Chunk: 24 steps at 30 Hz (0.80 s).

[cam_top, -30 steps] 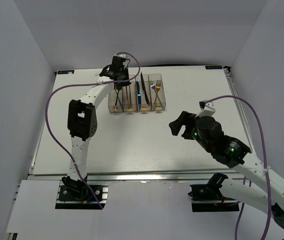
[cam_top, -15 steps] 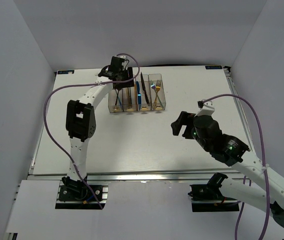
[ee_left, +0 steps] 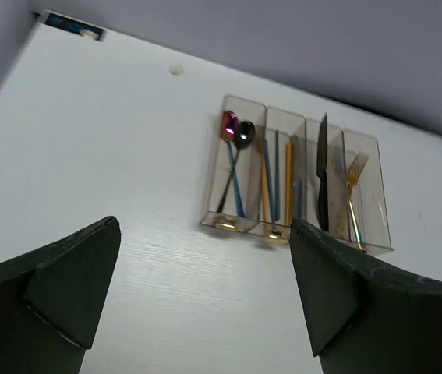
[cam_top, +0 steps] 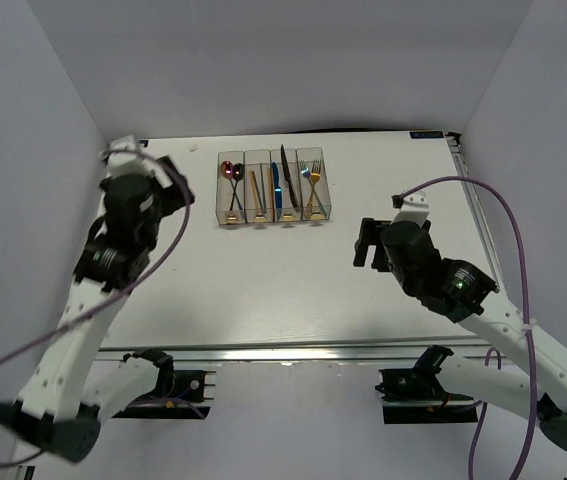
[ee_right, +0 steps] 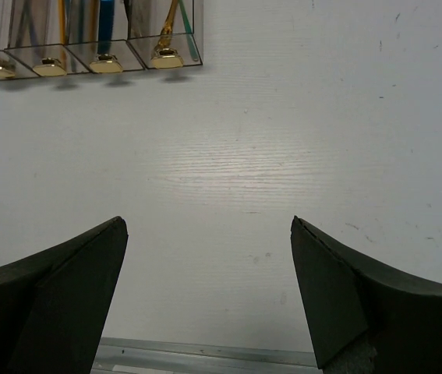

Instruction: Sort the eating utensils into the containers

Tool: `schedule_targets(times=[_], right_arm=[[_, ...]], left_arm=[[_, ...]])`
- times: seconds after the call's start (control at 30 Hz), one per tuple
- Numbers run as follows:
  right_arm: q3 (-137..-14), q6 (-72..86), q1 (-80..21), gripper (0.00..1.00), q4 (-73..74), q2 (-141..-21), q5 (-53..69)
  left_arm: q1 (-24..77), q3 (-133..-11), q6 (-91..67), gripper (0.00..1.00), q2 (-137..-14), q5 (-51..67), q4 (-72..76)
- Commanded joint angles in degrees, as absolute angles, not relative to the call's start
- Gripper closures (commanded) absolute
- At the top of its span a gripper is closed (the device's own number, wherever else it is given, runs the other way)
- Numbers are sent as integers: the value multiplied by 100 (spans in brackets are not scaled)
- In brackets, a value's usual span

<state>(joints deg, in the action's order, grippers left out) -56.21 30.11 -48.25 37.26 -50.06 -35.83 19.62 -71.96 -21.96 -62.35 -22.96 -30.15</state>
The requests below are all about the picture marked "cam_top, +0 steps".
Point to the rainbow fork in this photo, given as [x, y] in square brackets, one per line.
[305, 171]

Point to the gold fork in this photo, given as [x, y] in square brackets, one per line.
[314, 178]

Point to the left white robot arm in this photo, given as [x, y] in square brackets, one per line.
[54, 411]

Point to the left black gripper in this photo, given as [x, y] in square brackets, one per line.
[178, 194]

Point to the black spoon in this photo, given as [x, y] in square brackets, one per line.
[238, 173]

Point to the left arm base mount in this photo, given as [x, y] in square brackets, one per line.
[180, 393]

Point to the rainbow spoon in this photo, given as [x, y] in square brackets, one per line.
[227, 171]

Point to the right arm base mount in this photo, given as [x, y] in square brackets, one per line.
[414, 396]

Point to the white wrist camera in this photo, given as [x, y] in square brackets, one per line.
[126, 155]
[411, 208]

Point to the blue chopstick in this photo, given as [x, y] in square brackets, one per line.
[261, 200]
[263, 184]

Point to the right blue corner sticker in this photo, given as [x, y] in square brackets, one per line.
[427, 134]

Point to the orange chopstick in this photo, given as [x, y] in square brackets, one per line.
[271, 192]
[255, 193]

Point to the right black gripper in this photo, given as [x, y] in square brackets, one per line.
[368, 236]

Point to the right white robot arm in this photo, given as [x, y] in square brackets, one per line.
[462, 293]

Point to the black knife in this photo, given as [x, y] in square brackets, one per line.
[288, 178]

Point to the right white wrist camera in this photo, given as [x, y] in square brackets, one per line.
[411, 208]

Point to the blue knife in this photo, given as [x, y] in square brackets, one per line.
[276, 187]

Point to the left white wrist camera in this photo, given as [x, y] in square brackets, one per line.
[126, 155]

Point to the clear container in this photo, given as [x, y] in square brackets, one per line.
[252, 161]
[288, 213]
[308, 155]
[224, 215]

